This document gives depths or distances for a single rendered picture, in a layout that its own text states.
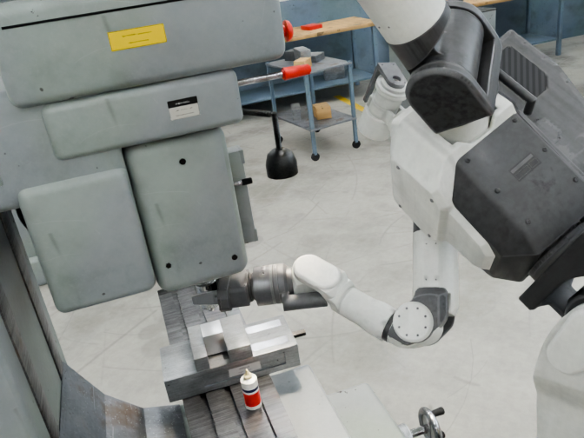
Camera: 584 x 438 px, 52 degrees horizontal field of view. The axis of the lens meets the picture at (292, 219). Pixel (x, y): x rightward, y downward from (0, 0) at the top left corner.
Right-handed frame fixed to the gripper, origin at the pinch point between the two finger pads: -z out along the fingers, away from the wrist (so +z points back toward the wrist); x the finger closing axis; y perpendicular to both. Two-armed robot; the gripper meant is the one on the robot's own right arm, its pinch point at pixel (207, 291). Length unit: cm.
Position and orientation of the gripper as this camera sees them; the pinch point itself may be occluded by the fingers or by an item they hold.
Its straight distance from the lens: 134.9
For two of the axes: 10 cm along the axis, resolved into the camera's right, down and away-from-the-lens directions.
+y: 1.4, 9.0, 4.2
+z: 9.9, -1.2, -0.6
